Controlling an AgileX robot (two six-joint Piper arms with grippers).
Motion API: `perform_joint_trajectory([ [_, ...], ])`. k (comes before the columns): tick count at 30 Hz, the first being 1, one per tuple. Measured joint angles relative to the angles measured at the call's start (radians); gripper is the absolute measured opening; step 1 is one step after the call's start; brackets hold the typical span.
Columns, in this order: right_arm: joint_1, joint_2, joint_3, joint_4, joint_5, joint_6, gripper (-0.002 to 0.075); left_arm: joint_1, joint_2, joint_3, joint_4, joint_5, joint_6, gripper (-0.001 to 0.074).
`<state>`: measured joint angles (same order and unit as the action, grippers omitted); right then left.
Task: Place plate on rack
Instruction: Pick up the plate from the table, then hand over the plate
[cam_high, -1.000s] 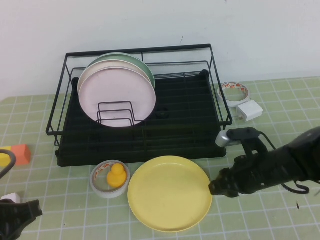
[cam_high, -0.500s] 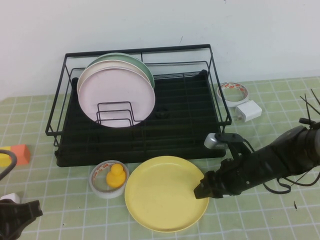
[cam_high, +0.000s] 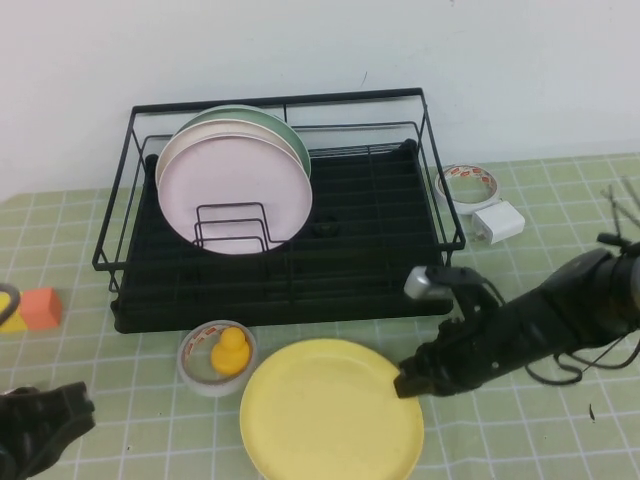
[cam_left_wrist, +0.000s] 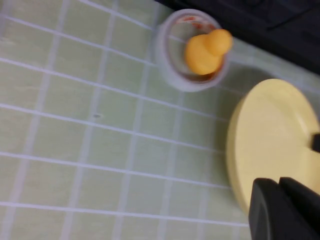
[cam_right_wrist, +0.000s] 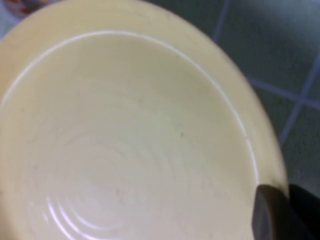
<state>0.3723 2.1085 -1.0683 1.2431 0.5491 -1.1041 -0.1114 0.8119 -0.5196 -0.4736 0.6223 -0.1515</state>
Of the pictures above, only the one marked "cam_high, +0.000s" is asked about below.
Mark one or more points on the cream plate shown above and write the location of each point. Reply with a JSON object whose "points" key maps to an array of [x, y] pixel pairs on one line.
{"points": [[176, 145]]}

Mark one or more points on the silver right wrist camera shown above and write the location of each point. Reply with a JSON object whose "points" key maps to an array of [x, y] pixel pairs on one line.
{"points": [[422, 284]]}

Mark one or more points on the white power adapter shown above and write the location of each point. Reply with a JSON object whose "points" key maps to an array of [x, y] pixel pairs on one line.
{"points": [[502, 220]]}

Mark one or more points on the yellow cube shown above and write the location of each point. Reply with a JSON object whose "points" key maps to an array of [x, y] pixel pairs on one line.
{"points": [[14, 324]]}

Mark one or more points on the green grid tablecloth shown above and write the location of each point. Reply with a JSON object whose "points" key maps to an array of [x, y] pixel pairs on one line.
{"points": [[150, 430]]}

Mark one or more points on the yellow plate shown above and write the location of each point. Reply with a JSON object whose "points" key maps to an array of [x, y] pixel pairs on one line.
{"points": [[325, 410]]}

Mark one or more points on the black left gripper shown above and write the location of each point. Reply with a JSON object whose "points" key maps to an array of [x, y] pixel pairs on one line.
{"points": [[25, 435]]}

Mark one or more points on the yellow rubber duck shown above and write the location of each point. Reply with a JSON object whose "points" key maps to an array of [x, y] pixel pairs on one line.
{"points": [[229, 355]]}

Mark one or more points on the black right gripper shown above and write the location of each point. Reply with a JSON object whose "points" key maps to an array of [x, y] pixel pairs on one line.
{"points": [[470, 355]]}

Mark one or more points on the green plate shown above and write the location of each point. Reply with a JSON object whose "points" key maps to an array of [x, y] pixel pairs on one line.
{"points": [[292, 137]]}

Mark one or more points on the clear tape roll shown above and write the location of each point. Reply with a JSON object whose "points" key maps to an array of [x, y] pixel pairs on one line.
{"points": [[207, 382], [487, 197]]}

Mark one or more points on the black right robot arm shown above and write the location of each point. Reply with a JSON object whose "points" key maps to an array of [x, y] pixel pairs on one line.
{"points": [[575, 305]]}

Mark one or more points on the pink plate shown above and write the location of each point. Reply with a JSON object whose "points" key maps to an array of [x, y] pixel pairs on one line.
{"points": [[225, 175]]}

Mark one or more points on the orange cube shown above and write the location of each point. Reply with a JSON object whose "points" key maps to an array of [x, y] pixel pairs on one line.
{"points": [[42, 307]]}

